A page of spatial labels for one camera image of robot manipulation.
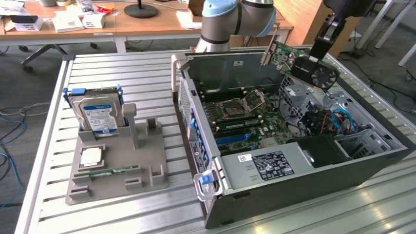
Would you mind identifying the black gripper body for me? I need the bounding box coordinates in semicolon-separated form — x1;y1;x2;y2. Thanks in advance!
322;0;380;19

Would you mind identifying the black graphics card green board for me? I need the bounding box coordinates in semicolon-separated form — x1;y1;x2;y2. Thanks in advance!
260;23;341;93

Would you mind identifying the silver perforated drive cage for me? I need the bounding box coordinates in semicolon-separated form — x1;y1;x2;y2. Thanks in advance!
278;73;328;118

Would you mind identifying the metal socket cover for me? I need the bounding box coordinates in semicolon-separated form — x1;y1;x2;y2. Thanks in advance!
242;89;266;116

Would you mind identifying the green motherboard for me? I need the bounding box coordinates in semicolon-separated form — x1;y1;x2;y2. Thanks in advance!
194;80;300;156

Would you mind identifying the CPU socket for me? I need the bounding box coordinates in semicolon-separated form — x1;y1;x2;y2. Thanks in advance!
218;98;253;120

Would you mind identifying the silver disk bay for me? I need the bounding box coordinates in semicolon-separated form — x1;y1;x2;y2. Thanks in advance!
334;128;390;160

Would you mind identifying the silver chipset heat sink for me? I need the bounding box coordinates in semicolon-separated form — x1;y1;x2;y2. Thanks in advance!
260;137;277;149

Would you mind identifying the white paper stack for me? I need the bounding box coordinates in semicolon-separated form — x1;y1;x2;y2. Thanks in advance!
176;11;202;30

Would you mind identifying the blue expansion slot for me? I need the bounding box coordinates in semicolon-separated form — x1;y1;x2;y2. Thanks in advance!
216;133;253;145

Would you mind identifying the wooden desk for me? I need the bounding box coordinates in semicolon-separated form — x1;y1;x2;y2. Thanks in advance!
0;0;294;53

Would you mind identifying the grey power supply unit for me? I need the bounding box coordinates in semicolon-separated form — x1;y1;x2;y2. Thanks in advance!
220;142;314;191

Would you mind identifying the black round lamp base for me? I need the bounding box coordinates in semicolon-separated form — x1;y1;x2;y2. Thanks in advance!
122;0;158;19

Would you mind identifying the black open PC case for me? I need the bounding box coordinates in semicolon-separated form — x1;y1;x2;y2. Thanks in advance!
170;47;416;230

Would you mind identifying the small white labelled box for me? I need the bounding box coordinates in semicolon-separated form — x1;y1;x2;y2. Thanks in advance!
80;13;106;29

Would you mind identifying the hard disk in blue carrier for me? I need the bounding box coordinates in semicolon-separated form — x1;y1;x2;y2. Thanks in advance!
62;84;128;137

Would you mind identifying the grey parts rack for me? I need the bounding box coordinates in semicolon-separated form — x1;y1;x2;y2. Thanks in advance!
64;102;170;206

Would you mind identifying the open white cardboard box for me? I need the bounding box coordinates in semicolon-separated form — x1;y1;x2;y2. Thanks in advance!
52;11;85;34

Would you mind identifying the silver CPU chip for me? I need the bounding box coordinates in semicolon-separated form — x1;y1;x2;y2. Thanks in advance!
78;147;105;167

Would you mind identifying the black desk leg with casters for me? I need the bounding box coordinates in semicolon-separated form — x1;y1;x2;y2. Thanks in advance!
18;43;98;73

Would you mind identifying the white box with barcode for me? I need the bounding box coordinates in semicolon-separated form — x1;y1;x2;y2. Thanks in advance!
9;15;45;32

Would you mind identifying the printed paper sheet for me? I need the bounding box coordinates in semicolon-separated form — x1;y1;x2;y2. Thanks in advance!
0;1;26;17

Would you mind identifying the white table frame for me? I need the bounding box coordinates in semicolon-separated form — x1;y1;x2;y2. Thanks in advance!
356;0;416;67

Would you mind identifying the black floor cable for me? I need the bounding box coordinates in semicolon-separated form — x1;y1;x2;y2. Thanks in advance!
337;55;416;113

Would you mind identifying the blue data wire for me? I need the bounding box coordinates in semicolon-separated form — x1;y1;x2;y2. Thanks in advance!
330;107;358;135

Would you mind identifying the grey floor cable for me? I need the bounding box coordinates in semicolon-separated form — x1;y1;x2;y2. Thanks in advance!
0;101;52;118

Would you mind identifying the blue floor cable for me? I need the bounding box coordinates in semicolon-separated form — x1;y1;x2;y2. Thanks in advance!
0;117;26;210

